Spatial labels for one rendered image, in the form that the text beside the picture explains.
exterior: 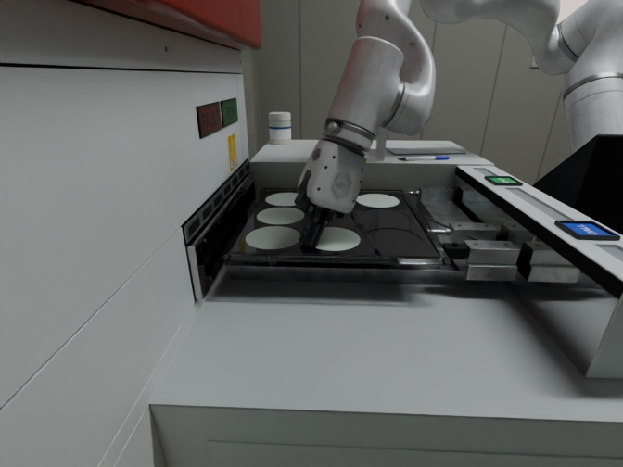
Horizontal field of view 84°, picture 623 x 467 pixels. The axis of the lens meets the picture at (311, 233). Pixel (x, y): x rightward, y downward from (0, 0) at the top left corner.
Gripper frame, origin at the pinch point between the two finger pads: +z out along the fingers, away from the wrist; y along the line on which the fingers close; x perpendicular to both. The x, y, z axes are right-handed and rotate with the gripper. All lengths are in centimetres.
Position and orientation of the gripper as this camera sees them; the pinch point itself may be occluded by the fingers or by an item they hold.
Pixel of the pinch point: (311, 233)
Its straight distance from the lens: 59.1
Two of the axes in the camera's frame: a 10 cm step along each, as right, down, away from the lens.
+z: -3.4, 9.3, 1.5
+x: -5.8, -3.3, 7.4
